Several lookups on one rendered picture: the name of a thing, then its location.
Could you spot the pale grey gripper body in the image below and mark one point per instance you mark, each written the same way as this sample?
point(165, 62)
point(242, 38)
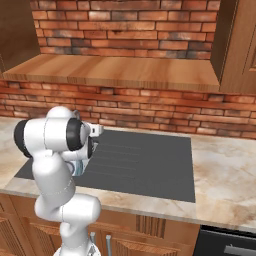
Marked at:
point(78, 167)

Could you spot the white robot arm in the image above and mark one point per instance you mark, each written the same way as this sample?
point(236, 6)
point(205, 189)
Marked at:
point(50, 173)

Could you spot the dark grey hob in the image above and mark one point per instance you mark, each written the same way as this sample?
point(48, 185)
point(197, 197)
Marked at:
point(143, 163)

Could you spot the wooden base cupboard door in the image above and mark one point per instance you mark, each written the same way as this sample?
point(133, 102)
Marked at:
point(43, 238)
point(11, 230)
point(143, 246)

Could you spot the wooden slatted cupboard panel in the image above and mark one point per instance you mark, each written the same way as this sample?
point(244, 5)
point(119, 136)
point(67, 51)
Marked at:
point(150, 226)

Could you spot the wooden shelf hood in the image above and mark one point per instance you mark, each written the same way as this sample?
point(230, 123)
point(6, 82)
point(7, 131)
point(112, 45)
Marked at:
point(116, 71)

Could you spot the black dishwasher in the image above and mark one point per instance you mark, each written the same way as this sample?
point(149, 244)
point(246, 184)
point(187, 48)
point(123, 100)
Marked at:
point(213, 241)

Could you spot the wooden wall cupboard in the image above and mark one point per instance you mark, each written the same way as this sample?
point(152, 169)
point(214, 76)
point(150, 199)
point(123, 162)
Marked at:
point(236, 46)
point(15, 33)

